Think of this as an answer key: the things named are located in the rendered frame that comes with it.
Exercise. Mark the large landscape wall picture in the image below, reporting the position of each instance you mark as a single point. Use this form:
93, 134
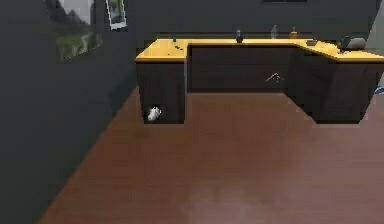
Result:
73, 30

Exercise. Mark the orange soap dispenser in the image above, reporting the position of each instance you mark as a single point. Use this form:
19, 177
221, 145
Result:
293, 33

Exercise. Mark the dark round bottle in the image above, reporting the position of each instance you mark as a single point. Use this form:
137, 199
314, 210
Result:
239, 37

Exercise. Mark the small dark shaker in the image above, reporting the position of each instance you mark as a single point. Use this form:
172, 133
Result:
174, 39

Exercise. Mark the small dark tray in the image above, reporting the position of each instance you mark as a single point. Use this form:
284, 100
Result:
311, 42

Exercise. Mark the grey toaster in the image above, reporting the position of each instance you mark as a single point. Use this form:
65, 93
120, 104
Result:
354, 43

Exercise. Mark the white framed wall picture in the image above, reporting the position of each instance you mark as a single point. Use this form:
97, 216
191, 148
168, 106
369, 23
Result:
116, 13

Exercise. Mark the yellow topped dark kitchen counter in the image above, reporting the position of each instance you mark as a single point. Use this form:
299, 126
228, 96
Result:
233, 66

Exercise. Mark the white crumpled object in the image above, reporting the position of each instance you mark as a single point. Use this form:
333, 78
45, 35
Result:
153, 113

